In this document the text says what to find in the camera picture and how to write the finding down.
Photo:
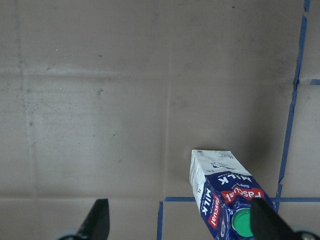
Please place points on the Pascual milk carton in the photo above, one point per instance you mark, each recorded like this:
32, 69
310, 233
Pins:
223, 190

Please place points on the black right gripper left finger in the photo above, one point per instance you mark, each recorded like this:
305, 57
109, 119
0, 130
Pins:
96, 225

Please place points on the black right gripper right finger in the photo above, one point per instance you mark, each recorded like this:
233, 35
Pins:
266, 224

